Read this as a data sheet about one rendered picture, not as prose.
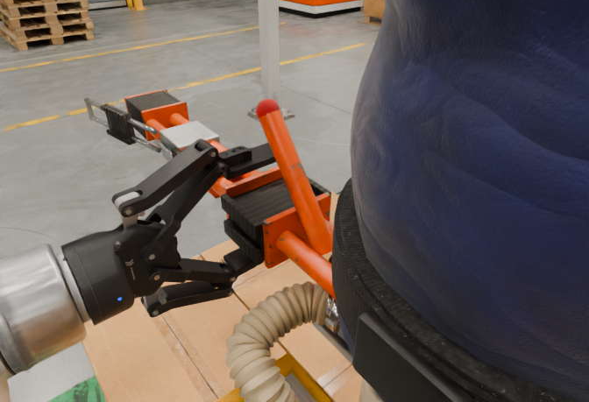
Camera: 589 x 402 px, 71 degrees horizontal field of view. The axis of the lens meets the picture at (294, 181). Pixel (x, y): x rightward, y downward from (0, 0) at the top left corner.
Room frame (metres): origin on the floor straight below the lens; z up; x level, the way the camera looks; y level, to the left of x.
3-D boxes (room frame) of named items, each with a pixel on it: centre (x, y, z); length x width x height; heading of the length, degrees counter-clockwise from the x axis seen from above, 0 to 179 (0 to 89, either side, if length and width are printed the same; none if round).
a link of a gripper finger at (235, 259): (0.37, 0.05, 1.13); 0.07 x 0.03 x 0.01; 128
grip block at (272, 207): (0.36, 0.02, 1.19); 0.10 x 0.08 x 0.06; 128
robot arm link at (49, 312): (0.24, 0.21, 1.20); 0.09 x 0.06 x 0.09; 38
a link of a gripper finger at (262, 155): (0.37, 0.05, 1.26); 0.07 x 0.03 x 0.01; 128
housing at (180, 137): (0.53, 0.15, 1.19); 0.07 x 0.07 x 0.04; 38
